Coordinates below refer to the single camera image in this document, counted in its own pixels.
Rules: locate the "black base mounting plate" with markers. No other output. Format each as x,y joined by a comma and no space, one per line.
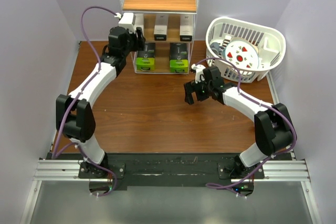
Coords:
119,171

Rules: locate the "small silver box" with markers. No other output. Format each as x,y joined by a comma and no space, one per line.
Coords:
139,21

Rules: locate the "white plastic dish basket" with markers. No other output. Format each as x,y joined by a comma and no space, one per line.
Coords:
270,43

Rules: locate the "aluminium frame rail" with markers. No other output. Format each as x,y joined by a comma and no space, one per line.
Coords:
146,114

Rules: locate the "watermelon pattern plate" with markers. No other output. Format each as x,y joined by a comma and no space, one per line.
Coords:
241,53

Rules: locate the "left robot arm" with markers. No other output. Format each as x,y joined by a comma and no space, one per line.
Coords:
74,115

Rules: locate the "narrow silver razor box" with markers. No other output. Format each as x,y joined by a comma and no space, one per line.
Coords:
186,27

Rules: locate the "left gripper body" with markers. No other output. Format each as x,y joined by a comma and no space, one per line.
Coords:
132,45

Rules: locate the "grey item in basket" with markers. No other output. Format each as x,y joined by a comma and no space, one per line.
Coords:
216,49

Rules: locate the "white wire wooden shelf rack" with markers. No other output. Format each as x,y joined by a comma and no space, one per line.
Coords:
174,8

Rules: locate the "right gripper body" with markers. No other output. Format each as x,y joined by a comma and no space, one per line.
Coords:
202,92

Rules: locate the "black green razor box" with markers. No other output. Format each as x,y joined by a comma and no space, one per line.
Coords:
178,58
145,60

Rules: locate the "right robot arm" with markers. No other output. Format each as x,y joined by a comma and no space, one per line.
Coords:
272,123

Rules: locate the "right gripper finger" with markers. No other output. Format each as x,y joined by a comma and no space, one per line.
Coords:
189,87
189,98

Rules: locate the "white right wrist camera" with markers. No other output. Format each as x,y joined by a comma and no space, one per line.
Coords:
198,69

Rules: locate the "silver box with H logo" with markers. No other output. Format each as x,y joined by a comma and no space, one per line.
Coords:
160,27

